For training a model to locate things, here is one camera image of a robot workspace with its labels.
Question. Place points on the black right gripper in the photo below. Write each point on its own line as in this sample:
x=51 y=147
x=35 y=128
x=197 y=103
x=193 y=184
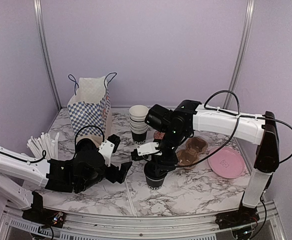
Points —
x=165 y=162

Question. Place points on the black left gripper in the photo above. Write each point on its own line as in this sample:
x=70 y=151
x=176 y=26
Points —
x=122 y=173

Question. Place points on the black plastic cup lid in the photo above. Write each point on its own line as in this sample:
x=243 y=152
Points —
x=154 y=172

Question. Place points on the black paper coffee cup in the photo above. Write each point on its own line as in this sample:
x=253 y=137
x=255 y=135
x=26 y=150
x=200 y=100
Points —
x=154 y=183

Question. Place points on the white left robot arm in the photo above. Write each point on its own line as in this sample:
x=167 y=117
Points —
x=24 y=167

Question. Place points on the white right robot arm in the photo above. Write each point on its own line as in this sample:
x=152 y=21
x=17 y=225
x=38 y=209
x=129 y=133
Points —
x=255 y=128

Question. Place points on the checkered paper takeout bag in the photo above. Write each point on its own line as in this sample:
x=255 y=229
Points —
x=89 y=108

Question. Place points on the red patterned ceramic bowl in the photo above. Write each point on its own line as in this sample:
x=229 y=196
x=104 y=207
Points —
x=158 y=135

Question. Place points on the brown cardboard cup carrier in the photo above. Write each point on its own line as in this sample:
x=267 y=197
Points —
x=190 y=155

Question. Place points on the stack of paper cups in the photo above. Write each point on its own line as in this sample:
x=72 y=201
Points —
x=138 y=126

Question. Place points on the pink round plate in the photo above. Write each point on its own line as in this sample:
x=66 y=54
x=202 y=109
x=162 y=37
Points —
x=227 y=163

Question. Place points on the bundle of white straws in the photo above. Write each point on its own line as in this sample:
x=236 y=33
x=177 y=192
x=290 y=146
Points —
x=44 y=143

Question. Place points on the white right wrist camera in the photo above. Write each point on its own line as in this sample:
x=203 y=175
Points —
x=148 y=149

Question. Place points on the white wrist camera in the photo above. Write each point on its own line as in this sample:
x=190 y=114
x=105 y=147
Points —
x=148 y=149
x=106 y=149

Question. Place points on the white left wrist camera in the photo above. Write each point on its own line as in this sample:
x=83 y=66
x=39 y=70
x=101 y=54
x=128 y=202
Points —
x=106 y=149

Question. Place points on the right aluminium frame post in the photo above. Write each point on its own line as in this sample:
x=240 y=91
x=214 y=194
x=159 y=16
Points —
x=248 y=21

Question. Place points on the aluminium frame post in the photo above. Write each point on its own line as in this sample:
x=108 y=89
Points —
x=45 y=53
x=248 y=21

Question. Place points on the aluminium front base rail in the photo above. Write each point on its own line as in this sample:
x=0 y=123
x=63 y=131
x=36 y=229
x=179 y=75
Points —
x=85 y=226

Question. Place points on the left aluminium frame post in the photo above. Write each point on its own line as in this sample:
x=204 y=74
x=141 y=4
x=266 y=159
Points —
x=45 y=53

